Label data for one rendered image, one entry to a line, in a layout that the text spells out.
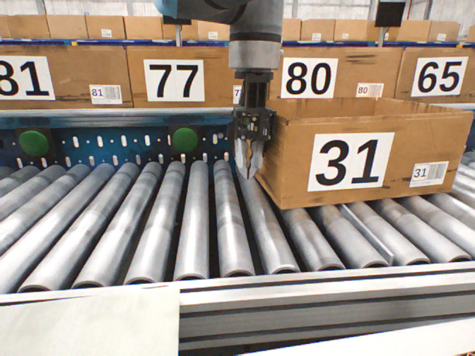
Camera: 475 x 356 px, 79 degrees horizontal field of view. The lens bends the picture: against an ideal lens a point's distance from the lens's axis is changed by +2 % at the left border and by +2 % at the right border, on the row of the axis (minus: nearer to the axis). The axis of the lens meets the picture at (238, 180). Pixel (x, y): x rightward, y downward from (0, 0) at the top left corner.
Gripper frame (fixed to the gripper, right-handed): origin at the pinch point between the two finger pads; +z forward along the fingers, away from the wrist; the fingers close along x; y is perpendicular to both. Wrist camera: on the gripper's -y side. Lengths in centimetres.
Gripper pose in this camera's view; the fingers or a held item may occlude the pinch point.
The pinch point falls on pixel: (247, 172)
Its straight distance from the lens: 60.8
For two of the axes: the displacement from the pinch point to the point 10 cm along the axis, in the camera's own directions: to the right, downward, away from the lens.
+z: -0.3, 9.3, 3.6
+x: 9.9, -0.1, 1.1
